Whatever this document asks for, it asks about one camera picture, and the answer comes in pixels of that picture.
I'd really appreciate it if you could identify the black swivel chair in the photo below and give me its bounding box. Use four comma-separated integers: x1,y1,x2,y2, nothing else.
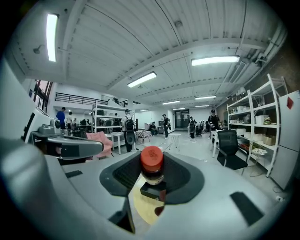
195,120,205,137

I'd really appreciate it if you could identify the white open shelf unit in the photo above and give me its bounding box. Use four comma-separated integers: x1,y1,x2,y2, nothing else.
91,99,136,135

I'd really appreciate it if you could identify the brown cardboard box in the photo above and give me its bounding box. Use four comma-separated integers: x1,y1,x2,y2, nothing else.
262,135,277,146

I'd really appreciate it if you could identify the glass jar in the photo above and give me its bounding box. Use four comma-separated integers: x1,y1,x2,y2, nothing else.
140,145,165,186

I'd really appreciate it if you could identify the black mesh office chair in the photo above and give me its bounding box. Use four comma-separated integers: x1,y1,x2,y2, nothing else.
217,129,249,175

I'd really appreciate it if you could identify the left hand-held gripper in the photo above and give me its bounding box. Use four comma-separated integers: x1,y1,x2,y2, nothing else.
22,106,104,160

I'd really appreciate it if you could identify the checkered cloth table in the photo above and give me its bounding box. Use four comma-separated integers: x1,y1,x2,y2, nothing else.
135,130,152,144

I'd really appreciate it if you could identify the grey refrigerator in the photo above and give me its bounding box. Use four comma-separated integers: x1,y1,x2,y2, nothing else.
269,90,300,191

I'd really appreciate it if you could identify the gold wire chair patterned cushion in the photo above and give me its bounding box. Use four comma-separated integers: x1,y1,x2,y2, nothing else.
248,147,268,177

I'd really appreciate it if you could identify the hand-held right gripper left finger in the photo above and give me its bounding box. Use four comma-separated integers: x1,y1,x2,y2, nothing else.
61,150,143,234

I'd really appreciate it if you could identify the white round side table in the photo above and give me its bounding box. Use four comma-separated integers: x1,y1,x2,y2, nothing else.
168,133,182,152

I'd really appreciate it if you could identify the white metal shelving rack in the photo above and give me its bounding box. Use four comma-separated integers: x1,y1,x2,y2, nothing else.
226,74,289,178

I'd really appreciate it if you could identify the white plastic container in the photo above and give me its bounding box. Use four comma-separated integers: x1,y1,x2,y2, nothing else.
255,114,269,125

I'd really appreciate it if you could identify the white rectangular table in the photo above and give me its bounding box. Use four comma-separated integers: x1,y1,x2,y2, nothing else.
110,131,125,155

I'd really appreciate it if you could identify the grey fisheye camera module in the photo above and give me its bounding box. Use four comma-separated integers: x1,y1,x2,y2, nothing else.
38,118,61,135

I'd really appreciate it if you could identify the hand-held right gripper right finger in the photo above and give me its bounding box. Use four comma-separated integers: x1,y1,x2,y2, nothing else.
149,150,282,236

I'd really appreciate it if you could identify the black balcony railing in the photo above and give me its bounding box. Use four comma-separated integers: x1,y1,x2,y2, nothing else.
55,92,108,106

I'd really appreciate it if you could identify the black box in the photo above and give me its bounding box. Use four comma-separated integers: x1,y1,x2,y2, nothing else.
140,181,167,202

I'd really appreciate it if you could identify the dark framed window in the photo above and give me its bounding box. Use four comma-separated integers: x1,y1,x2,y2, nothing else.
32,79,53,113

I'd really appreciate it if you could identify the black double door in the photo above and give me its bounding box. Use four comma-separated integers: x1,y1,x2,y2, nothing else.
174,109,190,129

